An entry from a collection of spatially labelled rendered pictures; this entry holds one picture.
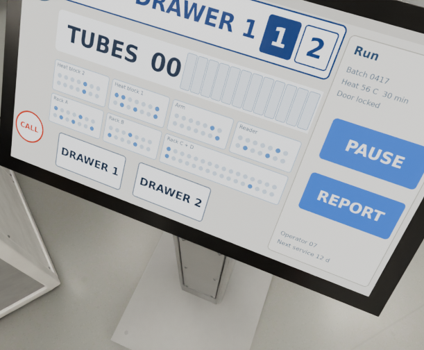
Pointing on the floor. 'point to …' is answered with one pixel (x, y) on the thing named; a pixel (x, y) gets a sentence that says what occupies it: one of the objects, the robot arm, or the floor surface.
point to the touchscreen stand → (193, 301)
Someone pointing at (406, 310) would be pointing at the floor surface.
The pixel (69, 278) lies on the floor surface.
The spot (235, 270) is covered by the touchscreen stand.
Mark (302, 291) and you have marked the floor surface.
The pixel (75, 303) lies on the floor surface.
